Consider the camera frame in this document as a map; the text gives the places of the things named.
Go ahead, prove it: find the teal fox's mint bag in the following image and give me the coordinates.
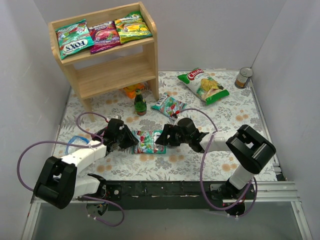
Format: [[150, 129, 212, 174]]
[[132, 130, 167, 154], [151, 92, 187, 120], [55, 19, 94, 60]]

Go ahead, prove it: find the purple Fox's berries bag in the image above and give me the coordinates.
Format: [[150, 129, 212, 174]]
[[88, 21, 121, 54]]

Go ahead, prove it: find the yellow green Fox's bag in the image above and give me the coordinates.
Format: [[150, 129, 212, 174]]
[[114, 11, 153, 45]]

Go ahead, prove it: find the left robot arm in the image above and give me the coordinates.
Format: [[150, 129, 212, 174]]
[[33, 118, 139, 209]]

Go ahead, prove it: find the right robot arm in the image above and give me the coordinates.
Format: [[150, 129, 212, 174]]
[[155, 117, 276, 198]]

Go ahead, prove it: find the wooden two-tier shelf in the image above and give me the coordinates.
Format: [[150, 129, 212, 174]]
[[48, 1, 159, 112]]

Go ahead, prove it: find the green glass bottle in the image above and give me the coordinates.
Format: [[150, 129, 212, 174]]
[[134, 88, 147, 116]]

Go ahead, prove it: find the blue white tape roll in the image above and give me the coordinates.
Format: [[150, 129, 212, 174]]
[[65, 135, 90, 155]]

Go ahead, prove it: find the floral table mat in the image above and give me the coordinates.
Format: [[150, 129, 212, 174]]
[[53, 70, 265, 181]]

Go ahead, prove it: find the orange snack packet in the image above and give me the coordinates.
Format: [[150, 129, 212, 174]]
[[123, 83, 145, 99]]

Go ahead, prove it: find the green Chuba chips bag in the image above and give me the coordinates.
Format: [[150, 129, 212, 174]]
[[177, 68, 230, 105]]

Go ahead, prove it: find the tin can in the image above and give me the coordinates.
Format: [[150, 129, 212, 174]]
[[234, 67, 254, 89]]

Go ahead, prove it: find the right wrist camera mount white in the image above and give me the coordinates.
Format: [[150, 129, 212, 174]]
[[171, 110, 181, 125]]

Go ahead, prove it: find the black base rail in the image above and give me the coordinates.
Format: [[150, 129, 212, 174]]
[[77, 179, 256, 212]]

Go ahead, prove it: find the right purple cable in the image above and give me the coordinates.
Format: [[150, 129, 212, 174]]
[[171, 107, 258, 218]]

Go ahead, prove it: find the purple cable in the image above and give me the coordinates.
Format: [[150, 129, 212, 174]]
[[171, 107, 258, 218], [16, 111, 125, 227]]

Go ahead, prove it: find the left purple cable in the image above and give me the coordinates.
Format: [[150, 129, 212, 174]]
[[16, 111, 125, 227]]

